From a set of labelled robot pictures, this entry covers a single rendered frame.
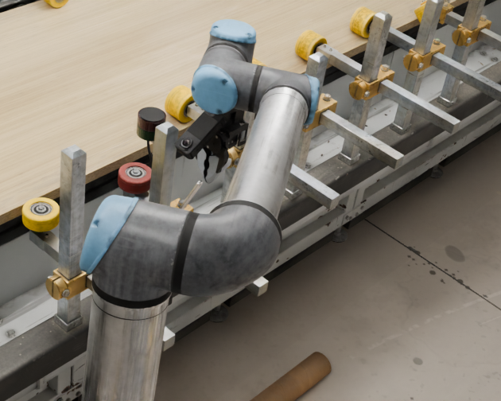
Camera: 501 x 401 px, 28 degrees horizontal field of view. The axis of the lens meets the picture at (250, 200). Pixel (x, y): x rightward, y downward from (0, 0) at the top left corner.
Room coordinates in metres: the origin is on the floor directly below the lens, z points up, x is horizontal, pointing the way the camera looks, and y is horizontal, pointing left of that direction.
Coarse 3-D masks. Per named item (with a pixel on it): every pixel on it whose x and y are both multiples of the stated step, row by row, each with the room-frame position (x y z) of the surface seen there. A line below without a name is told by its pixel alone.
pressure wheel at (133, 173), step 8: (120, 168) 1.83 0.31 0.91; (128, 168) 1.83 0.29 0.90; (136, 168) 1.84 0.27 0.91; (144, 168) 1.84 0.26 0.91; (120, 176) 1.80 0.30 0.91; (128, 176) 1.80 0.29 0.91; (136, 176) 1.81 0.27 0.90; (144, 176) 1.81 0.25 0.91; (120, 184) 1.79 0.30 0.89; (128, 184) 1.78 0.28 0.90; (136, 184) 1.78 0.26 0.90; (144, 184) 1.79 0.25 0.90; (128, 192) 1.78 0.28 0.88; (136, 192) 1.78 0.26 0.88; (144, 192) 1.79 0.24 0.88
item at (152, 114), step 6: (144, 108) 1.76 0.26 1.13; (150, 108) 1.76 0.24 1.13; (156, 108) 1.77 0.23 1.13; (144, 114) 1.74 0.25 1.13; (150, 114) 1.74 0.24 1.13; (156, 114) 1.75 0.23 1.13; (162, 114) 1.75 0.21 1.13; (150, 120) 1.72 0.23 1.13; (156, 120) 1.72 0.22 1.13; (150, 156) 1.74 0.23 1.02
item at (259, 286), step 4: (124, 192) 1.82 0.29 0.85; (124, 196) 1.82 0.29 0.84; (128, 196) 1.81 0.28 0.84; (132, 196) 1.80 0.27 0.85; (136, 196) 1.79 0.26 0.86; (140, 196) 1.79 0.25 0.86; (144, 196) 1.80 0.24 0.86; (148, 196) 1.80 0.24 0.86; (148, 200) 1.78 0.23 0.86; (256, 280) 1.58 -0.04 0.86; (260, 280) 1.58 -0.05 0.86; (264, 280) 1.58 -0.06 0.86; (252, 284) 1.57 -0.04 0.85; (256, 284) 1.57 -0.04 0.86; (260, 284) 1.57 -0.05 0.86; (264, 284) 1.57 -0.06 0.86; (248, 288) 1.58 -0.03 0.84; (252, 288) 1.57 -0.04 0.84; (256, 288) 1.56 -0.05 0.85; (260, 288) 1.56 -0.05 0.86; (264, 288) 1.58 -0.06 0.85; (252, 292) 1.57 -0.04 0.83; (256, 292) 1.56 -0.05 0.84; (260, 292) 1.57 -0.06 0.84; (264, 292) 1.58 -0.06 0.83
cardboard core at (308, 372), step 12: (312, 360) 2.12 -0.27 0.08; (324, 360) 2.13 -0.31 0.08; (288, 372) 2.06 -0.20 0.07; (300, 372) 2.06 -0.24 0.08; (312, 372) 2.07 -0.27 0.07; (324, 372) 2.10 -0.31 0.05; (276, 384) 2.00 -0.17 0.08; (288, 384) 2.00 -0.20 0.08; (300, 384) 2.02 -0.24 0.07; (312, 384) 2.05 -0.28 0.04; (264, 396) 1.94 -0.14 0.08; (276, 396) 1.95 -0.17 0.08; (288, 396) 1.97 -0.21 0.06
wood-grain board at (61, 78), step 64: (128, 0) 2.64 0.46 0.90; (192, 0) 2.71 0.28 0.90; (256, 0) 2.78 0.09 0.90; (320, 0) 2.86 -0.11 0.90; (384, 0) 2.94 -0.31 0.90; (0, 64) 2.18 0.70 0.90; (64, 64) 2.23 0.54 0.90; (128, 64) 2.29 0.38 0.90; (192, 64) 2.34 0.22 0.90; (0, 128) 1.91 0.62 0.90; (64, 128) 1.95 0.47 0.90; (128, 128) 2.00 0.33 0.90; (0, 192) 1.67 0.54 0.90
